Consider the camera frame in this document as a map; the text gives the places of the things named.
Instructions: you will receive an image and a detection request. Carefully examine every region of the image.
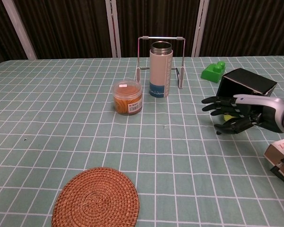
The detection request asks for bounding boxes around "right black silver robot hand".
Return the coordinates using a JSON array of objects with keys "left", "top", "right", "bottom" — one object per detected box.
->
[{"left": 201, "top": 94, "right": 284, "bottom": 136}]

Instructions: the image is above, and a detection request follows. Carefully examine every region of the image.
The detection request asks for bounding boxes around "black cardboard box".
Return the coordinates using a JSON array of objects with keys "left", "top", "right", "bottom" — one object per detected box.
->
[{"left": 215, "top": 68, "right": 277, "bottom": 102}]

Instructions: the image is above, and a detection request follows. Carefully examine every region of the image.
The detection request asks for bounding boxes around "brown box with label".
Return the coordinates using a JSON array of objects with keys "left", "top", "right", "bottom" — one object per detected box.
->
[{"left": 263, "top": 135, "right": 284, "bottom": 185}]

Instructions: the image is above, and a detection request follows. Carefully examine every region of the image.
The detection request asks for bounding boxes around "green toy building block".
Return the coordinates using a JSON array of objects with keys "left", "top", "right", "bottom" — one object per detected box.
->
[{"left": 201, "top": 61, "right": 226, "bottom": 84}]

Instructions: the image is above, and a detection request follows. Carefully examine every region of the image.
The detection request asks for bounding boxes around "white and blue thermos bottle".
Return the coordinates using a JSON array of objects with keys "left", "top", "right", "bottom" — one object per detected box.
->
[{"left": 149, "top": 41, "right": 173, "bottom": 98}]

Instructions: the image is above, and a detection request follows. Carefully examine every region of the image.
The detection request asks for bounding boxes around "clear jar of rubber bands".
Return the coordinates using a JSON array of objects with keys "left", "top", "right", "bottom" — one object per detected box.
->
[{"left": 112, "top": 79, "right": 142, "bottom": 116}]

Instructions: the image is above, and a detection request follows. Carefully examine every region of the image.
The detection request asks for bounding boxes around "round woven rattan coaster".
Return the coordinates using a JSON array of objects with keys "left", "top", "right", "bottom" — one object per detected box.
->
[{"left": 51, "top": 166, "right": 139, "bottom": 227}]

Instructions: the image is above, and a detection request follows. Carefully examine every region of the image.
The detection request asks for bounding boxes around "green checked tablecloth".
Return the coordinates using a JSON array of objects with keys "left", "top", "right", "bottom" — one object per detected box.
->
[{"left": 0, "top": 55, "right": 284, "bottom": 227}]

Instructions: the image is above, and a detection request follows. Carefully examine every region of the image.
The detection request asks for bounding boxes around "dark pleated curtain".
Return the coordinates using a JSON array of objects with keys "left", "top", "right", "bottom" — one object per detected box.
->
[{"left": 0, "top": 0, "right": 284, "bottom": 68}]

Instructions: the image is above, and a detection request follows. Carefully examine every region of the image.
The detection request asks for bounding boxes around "metal wire stand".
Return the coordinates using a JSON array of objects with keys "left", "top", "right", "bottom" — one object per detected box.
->
[{"left": 135, "top": 35, "right": 186, "bottom": 89}]

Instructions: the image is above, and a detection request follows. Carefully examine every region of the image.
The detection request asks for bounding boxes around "white frame post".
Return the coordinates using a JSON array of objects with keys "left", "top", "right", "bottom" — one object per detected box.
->
[
  {"left": 191, "top": 0, "right": 210, "bottom": 58},
  {"left": 1, "top": 0, "right": 37, "bottom": 60},
  {"left": 105, "top": 0, "right": 122, "bottom": 58}
]

